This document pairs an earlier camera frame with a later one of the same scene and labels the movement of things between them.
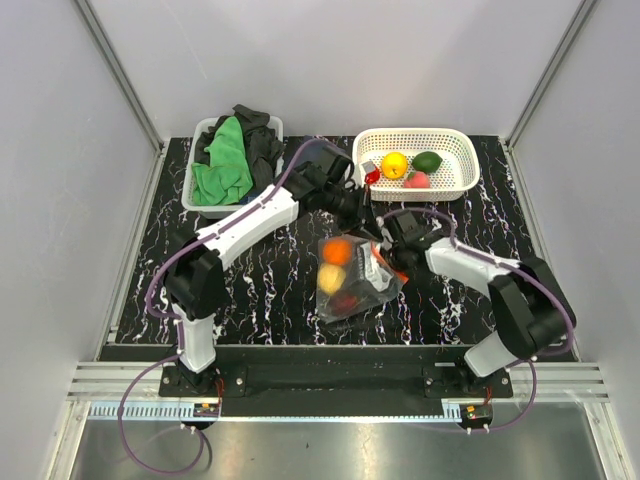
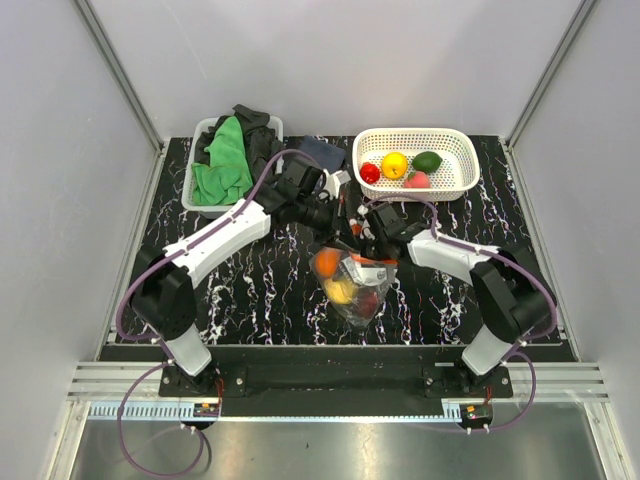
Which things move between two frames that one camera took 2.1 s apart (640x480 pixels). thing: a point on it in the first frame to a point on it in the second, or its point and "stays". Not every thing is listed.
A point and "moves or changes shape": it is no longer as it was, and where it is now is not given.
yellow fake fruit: (331, 278) to (340, 292)
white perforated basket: (460, 168) stays
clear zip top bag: (353, 274) moves or changes shape
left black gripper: (364, 209) to (344, 236)
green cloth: (228, 174) stays
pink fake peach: (418, 180) stays
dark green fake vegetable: (427, 161) stays
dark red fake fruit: (345, 303) to (369, 303)
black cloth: (263, 148) stays
